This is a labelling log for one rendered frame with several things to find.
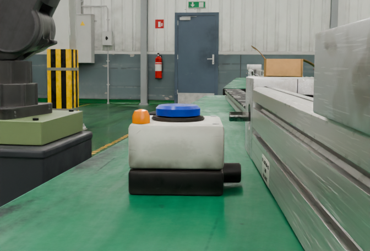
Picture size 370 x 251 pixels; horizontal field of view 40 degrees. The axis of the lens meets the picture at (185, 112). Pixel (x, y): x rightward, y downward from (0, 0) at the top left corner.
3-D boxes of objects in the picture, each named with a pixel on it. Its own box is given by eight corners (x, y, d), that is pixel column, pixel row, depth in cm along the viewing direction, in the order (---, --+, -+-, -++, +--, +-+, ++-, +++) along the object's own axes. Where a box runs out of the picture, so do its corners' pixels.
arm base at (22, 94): (7, 110, 83) (-45, 117, 72) (6, 60, 82) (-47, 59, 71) (55, 112, 80) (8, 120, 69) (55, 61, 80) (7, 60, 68)
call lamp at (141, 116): (133, 121, 43) (133, 108, 43) (150, 121, 43) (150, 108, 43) (131, 123, 42) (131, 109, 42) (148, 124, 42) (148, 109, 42)
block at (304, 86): (226, 148, 67) (227, 76, 66) (320, 149, 67) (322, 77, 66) (230, 161, 58) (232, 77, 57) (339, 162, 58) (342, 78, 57)
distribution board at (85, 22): (60, 102, 1207) (59, 6, 1187) (113, 103, 1189) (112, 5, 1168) (55, 103, 1180) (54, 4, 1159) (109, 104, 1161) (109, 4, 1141)
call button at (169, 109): (157, 123, 48) (157, 102, 48) (200, 124, 48) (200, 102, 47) (153, 128, 44) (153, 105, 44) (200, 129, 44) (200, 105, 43)
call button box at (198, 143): (139, 174, 50) (139, 112, 50) (237, 176, 50) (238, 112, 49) (128, 195, 42) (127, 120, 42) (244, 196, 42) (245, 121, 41)
